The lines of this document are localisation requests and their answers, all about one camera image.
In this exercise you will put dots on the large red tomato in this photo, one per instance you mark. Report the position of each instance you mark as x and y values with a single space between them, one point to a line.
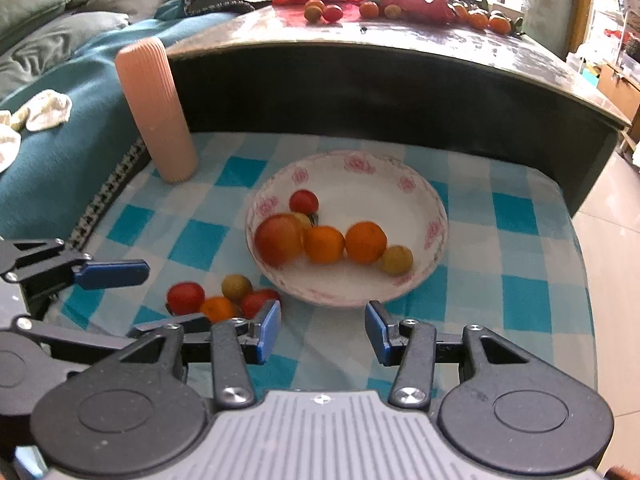
277 246

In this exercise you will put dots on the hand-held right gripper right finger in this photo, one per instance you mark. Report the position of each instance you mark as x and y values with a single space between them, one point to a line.
377 332

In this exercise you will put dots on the white crumpled cloth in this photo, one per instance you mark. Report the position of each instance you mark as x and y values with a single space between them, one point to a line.
7 142
47 110

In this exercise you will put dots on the grey sofa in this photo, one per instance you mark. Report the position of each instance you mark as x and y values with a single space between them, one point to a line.
60 25

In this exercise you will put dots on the dark patterned cushion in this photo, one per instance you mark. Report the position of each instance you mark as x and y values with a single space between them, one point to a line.
220 0

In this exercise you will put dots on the blue blanket with houndstooth trim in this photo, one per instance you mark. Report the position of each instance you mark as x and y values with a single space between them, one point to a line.
75 175

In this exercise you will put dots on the yellow green plum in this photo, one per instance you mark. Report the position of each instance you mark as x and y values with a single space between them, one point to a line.
397 260
392 10
236 286
303 220
313 11

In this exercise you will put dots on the pink ribbed cylinder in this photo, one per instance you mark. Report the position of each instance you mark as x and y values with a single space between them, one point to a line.
155 110

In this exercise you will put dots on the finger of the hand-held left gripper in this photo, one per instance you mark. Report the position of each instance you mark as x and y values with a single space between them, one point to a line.
112 273
165 321

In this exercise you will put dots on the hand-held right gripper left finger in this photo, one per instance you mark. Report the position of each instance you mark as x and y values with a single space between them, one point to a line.
267 332

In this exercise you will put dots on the small orange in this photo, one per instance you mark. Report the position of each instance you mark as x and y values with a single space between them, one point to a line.
217 309

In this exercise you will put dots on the blue white checkered cloth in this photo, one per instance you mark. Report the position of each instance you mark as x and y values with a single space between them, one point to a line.
500 270

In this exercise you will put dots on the white floral rimmed plate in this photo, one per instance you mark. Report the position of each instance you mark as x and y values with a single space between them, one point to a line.
360 190

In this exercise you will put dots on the wooden media cabinet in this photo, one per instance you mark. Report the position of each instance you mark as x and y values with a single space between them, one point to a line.
620 87

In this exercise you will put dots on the dark coffee table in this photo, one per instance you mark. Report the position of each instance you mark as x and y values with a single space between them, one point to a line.
375 90

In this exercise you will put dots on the small red tomato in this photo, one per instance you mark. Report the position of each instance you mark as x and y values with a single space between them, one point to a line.
304 201
252 302
186 296
332 13

